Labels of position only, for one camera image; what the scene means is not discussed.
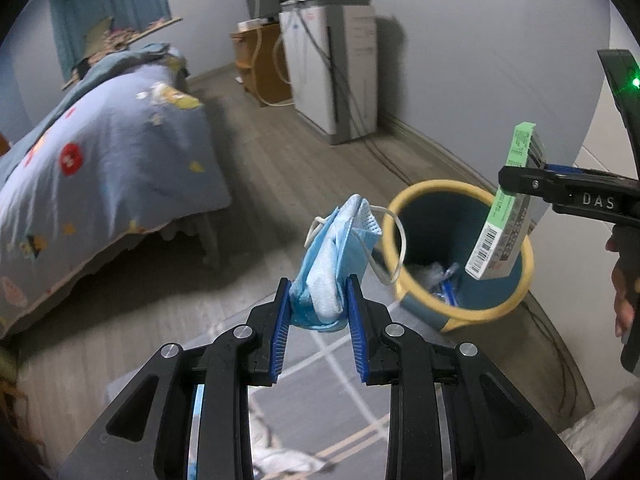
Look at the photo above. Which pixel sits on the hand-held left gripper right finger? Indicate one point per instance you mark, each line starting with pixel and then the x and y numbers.
pixel 356 330

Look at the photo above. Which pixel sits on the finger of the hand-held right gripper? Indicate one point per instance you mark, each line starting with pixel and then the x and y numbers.
pixel 575 170
pixel 525 182

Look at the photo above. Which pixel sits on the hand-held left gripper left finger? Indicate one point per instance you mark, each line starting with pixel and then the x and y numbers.
pixel 280 325

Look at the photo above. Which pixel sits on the green white cardboard box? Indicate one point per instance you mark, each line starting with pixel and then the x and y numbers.
pixel 505 240

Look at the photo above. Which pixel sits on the blue face mask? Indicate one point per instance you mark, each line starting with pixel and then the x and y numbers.
pixel 325 270

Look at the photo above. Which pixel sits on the blue yellow-rimmed trash bin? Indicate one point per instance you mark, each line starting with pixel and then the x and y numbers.
pixel 440 225

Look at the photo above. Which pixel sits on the blue plastic wrapper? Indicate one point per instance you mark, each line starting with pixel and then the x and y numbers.
pixel 445 292

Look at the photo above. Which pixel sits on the person's right hand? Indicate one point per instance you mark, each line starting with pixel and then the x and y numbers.
pixel 622 305

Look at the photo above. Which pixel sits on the white cabinet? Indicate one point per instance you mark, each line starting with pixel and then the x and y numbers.
pixel 595 155

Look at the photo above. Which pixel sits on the grey plaid mat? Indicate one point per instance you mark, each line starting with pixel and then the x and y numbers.
pixel 525 375

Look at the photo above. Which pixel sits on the white cloth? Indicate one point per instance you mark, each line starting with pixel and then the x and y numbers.
pixel 600 435

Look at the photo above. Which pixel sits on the bed with blue duvet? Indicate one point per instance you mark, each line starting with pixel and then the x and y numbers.
pixel 100 160

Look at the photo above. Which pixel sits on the white air purifier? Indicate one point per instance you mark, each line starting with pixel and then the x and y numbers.
pixel 310 60

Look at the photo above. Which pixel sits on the wooden cabinet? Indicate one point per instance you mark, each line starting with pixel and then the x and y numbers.
pixel 265 65

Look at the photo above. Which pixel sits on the white power strip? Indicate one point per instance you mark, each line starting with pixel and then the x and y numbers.
pixel 250 24

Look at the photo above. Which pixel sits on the wooden windowsill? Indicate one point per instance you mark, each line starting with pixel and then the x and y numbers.
pixel 167 21

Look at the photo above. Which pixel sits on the plaid cloth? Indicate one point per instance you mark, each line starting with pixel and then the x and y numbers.
pixel 122 41

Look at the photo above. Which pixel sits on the blue curtain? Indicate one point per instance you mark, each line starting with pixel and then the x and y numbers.
pixel 115 10

